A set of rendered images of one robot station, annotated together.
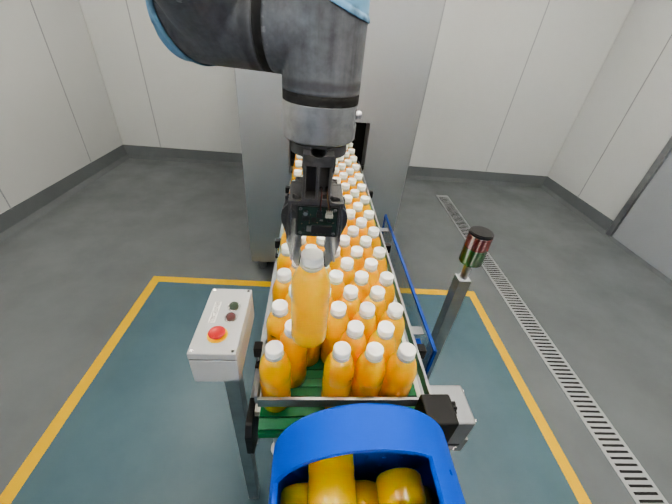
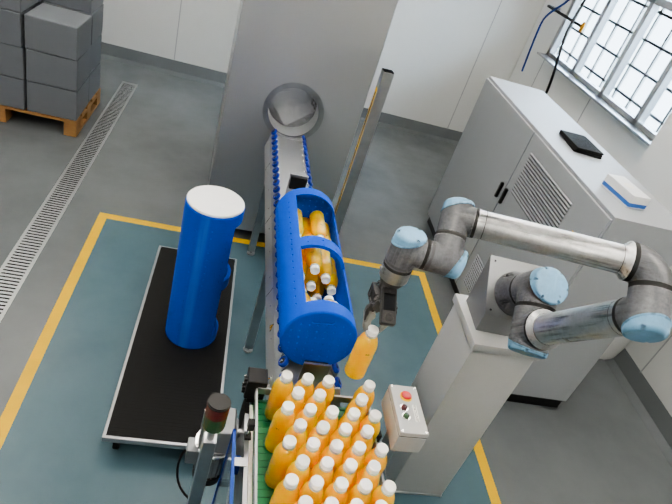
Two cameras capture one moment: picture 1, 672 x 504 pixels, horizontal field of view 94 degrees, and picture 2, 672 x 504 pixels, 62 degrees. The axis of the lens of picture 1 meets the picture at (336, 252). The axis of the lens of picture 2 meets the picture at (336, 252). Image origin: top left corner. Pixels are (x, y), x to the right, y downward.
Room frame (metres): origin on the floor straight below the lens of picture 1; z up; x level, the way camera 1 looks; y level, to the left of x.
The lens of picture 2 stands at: (1.75, -0.41, 2.49)
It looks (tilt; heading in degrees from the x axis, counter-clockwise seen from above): 33 degrees down; 169
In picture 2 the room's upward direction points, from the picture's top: 19 degrees clockwise
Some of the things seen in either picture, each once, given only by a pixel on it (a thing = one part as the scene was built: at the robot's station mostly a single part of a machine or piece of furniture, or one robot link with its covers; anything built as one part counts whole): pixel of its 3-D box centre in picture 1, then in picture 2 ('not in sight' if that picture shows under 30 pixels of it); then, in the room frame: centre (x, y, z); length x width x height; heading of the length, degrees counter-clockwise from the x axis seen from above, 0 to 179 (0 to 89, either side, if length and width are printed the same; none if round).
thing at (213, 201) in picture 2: not in sight; (216, 201); (-0.62, -0.59, 1.03); 0.28 x 0.28 x 0.01
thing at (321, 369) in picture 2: not in sight; (313, 374); (0.32, -0.07, 0.99); 0.10 x 0.02 x 0.12; 96
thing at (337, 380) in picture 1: (337, 377); (320, 400); (0.44, -0.03, 0.99); 0.07 x 0.07 x 0.19
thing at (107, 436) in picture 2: not in sight; (181, 338); (-0.63, -0.64, 0.08); 1.50 x 0.52 x 0.15; 5
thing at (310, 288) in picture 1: (310, 301); (362, 352); (0.43, 0.04, 1.24); 0.07 x 0.07 x 0.19
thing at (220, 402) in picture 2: (472, 255); (214, 419); (0.74, -0.38, 1.18); 0.06 x 0.06 x 0.16
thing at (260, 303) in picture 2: not in sight; (258, 312); (-0.72, -0.25, 0.31); 0.06 x 0.06 x 0.63; 6
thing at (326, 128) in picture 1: (322, 122); (393, 272); (0.41, 0.03, 1.57); 0.10 x 0.09 x 0.05; 96
